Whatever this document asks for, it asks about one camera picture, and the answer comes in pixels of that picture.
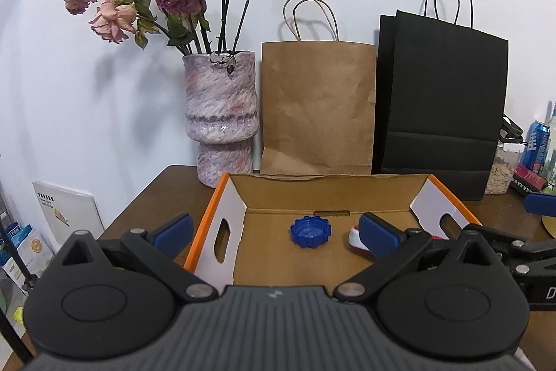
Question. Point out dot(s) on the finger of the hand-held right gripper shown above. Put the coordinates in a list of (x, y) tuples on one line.
[(541, 204), (517, 251)]

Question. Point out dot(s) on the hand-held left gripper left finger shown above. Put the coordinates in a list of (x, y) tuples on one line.
[(176, 229)]

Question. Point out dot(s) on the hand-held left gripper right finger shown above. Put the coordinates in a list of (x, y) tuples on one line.
[(378, 236)]

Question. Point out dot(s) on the orange cardboard box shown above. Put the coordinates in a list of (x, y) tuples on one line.
[(278, 232)]

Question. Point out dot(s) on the red and white plastic object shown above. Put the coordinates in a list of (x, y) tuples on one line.
[(354, 241)]

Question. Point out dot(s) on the dark red box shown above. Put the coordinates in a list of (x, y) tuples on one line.
[(527, 179)]

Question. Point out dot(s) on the clear oat storage container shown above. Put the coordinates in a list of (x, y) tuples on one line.
[(499, 175)]

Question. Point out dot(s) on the blue drink can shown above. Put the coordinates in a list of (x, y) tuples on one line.
[(536, 145)]

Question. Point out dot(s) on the blue bottle cap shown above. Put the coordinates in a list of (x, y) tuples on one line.
[(310, 232)]

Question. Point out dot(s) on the white board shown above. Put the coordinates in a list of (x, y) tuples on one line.
[(65, 214)]

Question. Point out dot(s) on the mottled pink ceramic vase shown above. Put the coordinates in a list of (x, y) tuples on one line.
[(219, 114)]

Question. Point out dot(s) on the brown paper bag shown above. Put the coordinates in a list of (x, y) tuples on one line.
[(317, 110)]

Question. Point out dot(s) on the black paper bag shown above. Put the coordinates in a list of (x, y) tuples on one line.
[(443, 101)]

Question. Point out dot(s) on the white package gold circle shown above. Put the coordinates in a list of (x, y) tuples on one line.
[(30, 253)]

